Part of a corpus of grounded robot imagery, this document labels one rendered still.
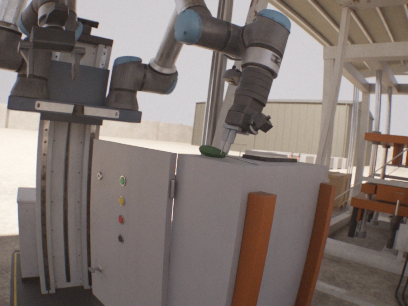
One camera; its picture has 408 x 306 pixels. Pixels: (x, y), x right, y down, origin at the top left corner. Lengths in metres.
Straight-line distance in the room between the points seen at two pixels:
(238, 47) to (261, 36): 0.11
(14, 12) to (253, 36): 0.98
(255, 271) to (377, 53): 3.27
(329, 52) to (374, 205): 2.09
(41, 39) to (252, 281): 0.79
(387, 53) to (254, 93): 3.06
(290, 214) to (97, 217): 0.62
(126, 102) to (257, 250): 1.00
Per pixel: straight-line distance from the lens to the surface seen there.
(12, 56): 1.26
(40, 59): 1.31
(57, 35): 0.85
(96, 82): 1.49
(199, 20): 0.69
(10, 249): 3.10
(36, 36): 0.83
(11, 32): 1.26
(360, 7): 2.26
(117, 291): 0.96
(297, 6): 7.34
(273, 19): 0.67
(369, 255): 3.54
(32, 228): 1.74
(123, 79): 1.38
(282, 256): 0.73
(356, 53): 3.67
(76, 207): 1.61
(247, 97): 0.60
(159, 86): 1.43
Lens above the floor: 1.29
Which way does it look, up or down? 2 degrees down
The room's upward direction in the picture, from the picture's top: 6 degrees clockwise
